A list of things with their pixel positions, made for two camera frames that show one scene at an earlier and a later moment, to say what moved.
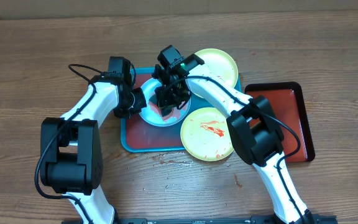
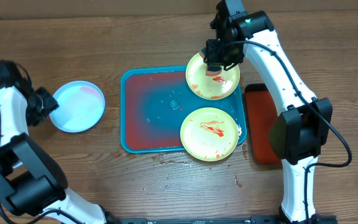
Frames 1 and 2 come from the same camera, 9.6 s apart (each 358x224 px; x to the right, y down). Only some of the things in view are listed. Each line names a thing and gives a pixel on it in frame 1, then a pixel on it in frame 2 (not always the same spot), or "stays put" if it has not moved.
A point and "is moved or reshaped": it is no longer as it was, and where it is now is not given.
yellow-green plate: (206, 134) stays put
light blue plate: (150, 115) is moved or reshaped
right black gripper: (165, 96) → (212, 49)
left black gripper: (123, 113) → (47, 95)
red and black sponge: (166, 112) → (211, 70)
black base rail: (252, 219) stays put
